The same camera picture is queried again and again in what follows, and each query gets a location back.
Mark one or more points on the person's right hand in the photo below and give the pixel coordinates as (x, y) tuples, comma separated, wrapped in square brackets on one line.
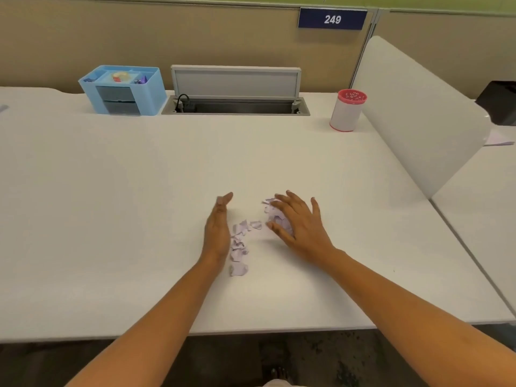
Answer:
[(310, 237)]

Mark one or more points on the person's left hand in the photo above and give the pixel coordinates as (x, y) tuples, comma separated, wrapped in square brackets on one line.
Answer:
[(217, 237)]

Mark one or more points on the heap of paper scraps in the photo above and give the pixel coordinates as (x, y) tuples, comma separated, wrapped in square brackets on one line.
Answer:
[(238, 270)]

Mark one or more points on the pink and white cup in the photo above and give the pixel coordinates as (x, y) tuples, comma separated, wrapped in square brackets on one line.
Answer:
[(344, 116)]

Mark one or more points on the blue desk organizer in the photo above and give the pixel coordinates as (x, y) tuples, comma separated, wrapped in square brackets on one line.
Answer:
[(151, 100)]

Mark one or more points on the clear tape roll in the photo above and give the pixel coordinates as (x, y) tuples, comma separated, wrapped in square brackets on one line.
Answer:
[(117, 76)]

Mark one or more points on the white printed paper sheets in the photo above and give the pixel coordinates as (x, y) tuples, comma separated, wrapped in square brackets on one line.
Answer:
[(498, 139)]

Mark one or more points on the person's right forearm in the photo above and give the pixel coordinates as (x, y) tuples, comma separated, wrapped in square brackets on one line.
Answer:
[(423, 322)]

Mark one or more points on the person's left forearm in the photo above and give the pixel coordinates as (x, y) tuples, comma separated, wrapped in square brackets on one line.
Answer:
[(149, 330)]

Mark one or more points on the black desk organizer box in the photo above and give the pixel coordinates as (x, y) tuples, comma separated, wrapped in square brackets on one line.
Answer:
[(500, 102)]

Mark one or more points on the white side divider panel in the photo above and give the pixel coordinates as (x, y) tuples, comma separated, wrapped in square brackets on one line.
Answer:
[(423, 116)]

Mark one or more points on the beige partition panel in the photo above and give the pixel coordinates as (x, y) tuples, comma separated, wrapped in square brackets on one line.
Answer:
[(451, 48), (161, 40)]

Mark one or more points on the blue number sign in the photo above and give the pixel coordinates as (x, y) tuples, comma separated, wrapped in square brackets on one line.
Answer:
[(310, 19)]

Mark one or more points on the grey partition post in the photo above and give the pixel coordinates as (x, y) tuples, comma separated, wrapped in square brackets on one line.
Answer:
[(363, 52)]

